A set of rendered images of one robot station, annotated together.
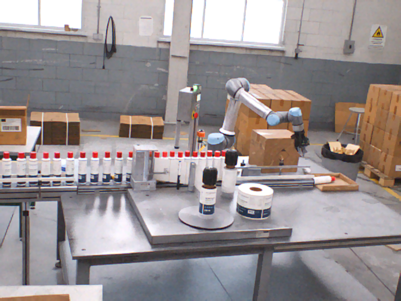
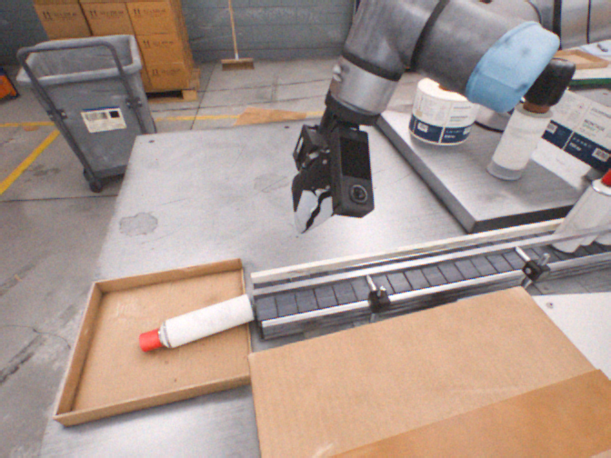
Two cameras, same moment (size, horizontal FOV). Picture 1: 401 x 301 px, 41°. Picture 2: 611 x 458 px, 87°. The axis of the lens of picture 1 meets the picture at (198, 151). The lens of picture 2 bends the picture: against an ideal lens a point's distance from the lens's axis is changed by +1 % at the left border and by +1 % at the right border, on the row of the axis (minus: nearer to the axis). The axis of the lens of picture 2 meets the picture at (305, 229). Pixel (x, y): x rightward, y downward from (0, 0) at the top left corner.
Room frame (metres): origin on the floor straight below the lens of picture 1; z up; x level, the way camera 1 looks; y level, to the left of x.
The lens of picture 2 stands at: (4.01, -0.69, 1.41)
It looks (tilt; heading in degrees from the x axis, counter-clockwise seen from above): 44 degrees down; 186
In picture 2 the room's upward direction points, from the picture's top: straight up
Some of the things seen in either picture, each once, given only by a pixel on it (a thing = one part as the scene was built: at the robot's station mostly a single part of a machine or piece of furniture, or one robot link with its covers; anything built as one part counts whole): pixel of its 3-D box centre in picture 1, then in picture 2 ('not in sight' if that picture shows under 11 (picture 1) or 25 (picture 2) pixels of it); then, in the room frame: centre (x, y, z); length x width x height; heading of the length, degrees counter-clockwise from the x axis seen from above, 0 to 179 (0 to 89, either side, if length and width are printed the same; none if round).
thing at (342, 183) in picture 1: (330, 181); (166, 327); (3.74, -0.98, 0.85); 0.30 x 0.26 x 0.04; 109
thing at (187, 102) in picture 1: (188, 104); not in sight; (3.45, 0.09, 1.38); 0.17 x 0.10 x 0.19; 164
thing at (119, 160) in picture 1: (119, 167); not in sight; (3.22, 0.49, 0.98); 0.05 x 0.05 x 0.20
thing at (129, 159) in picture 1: (130, 166); not in sight; (3.25, 0.42, 0.98); 0.05 x 0.05 x 0.20
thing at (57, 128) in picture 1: (55, 128); not in sight; (7.05, 1.95, 0.16); 0.65 x 0.54 x 0.32; 106
